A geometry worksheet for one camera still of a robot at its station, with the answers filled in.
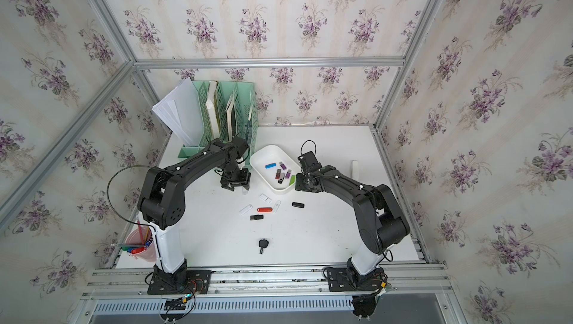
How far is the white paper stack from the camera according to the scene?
0.93m

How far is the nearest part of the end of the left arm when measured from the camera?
2.62 ft

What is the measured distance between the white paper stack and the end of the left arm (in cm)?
30
